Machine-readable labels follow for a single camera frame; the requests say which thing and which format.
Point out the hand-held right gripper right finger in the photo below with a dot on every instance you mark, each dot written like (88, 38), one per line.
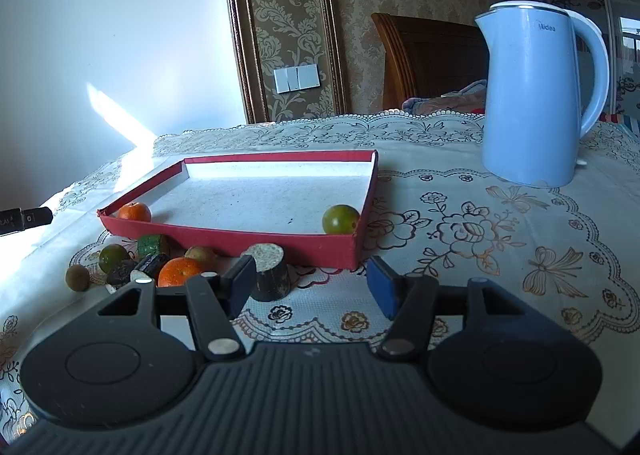
(384, 287)

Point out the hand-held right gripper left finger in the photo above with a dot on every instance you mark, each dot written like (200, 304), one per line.
(244, 285)

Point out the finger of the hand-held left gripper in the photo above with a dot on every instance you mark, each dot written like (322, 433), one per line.
(25, 220)

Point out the red shallow cardboard tray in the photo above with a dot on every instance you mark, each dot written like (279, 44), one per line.
(260, 200)

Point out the large orange tangerine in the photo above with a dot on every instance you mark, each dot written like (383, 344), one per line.
(179, 271)

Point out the brown kiwi fruit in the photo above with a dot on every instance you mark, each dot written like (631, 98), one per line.
(77, 277)

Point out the green citrus fruit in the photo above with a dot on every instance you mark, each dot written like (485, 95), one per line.
(112, 257)
(340, 219)

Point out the small orange tangerine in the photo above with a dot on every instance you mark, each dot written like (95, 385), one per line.
(134, 211)

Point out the white floral lace tablecloth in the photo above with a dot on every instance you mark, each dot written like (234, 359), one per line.
(500, 245)

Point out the floral blanket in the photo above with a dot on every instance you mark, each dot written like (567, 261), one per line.
(450, 97)

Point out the brown wooden headboard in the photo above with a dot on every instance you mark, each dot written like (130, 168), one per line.
(430, 60)

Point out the light blue electric kettle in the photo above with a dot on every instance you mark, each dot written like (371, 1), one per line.
(530, 100)

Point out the framed floral wallpaper panel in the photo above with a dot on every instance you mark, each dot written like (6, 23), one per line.
(285, 25)

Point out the striped pillow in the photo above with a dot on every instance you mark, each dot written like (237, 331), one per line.
(622, 120)

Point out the white wall switch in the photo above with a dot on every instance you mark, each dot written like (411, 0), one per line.
(297, 78)

